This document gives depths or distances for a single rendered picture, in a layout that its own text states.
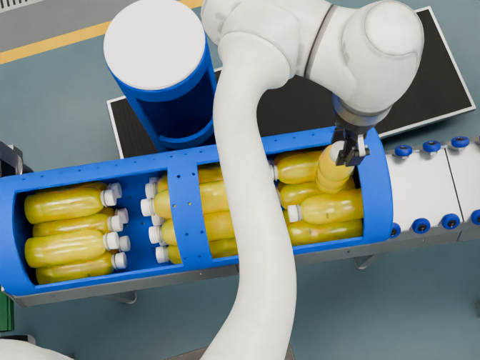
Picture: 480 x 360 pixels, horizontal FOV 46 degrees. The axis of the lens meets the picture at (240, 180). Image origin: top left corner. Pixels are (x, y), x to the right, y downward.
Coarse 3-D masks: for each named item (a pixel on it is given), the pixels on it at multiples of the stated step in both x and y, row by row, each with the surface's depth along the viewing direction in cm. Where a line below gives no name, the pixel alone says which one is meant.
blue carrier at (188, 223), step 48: (288, 144) 123; (0, 192) 123; (144, 192) 145; (192, 192) 119; (384, 192) 118; (0, 240) 119; (144, 240) 144; (192, 240) 120; (336, 240) 125; (384, 240) 127; (48, 288) 126
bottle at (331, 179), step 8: (328, 152) 110; (320, 160) 112; (328, 160) 109; (320, 168) 114; (328, 168) 110; (336, 168) 109; (344, 168) 109; (352, 168) 111; (320, 176) 117; (328, 176) 113; (336, 176) 111; (344, 176) 112; (320, 184) 122; (328, 184) 118; (336, 184) 117; (344, 184) 120; (328, 192) 123; (336, 192) 124
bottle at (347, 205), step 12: (348, 192) 127; (360, 192) 126; (300, 204) 129; (312, 204) 126; (324, 204) 125; (336, 204) 125; (348, 204) 125; (360, 204) 125; (300, 216) 127; (312, 216) 126; (324, 216) 126; (336, 216) 126; (348, 216) 126; (360, 216) 127
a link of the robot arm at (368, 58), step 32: (384, 0) 66; (320, 32) 70; (352, 32) 66; (384, 32) 64; (416, 32) 65; (320, 64) 71; (352, 64) 68; (384, 64) 65; (416, 64) 69; (352, 96) 73; (384, 96) 71
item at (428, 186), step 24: (408, 168) 149; (432, 168) 149; (456, 168) 149; (408, 192) 148; (432, 192) 147; (456, 192) 147; (408, 216) 146; (432, 216) 146; (408, 240) 148; (432, 240) 150; (456, 240) 152; (96, 288) 150; (120, 288) 151; (144, 288) 153
